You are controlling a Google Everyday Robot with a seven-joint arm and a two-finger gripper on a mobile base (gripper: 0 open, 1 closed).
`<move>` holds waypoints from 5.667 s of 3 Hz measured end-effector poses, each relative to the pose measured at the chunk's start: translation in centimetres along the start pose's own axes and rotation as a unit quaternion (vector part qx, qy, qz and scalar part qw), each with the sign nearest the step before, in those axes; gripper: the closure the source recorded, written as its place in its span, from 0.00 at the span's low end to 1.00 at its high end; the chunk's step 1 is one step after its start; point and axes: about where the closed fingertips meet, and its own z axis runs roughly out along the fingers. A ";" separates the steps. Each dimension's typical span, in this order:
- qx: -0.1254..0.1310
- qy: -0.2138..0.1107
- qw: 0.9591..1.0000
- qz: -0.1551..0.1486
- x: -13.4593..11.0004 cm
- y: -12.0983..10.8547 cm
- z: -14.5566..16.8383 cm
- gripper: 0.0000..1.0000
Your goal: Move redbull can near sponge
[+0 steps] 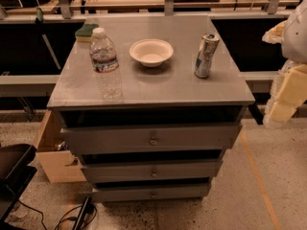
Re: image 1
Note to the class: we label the middle drawer knob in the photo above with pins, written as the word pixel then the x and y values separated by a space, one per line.
pixel 154 173

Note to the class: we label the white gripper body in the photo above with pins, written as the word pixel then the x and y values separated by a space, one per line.
pixel 295 37

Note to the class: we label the black tray stand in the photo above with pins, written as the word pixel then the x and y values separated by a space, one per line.
pixel 15 174

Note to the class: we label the grey drawer cabinet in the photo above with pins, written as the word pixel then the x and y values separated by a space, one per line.
pixel 194 120

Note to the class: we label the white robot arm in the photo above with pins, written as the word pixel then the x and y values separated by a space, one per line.
pixel 299 15

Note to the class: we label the redbull can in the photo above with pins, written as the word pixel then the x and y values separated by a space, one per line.
pixel 208 46

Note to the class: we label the clear plastic water bottle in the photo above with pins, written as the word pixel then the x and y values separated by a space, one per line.
pixel 105 64

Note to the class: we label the white bowl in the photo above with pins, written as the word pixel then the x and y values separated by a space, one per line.
pixel 151 52

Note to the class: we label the wooden open drawer box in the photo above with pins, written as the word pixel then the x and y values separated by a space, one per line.
pixel 58 163

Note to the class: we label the green yellow sponge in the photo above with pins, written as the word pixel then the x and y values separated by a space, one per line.
pixel 84 34

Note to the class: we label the top drawer knob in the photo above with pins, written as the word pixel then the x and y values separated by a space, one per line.
pixel 153 142

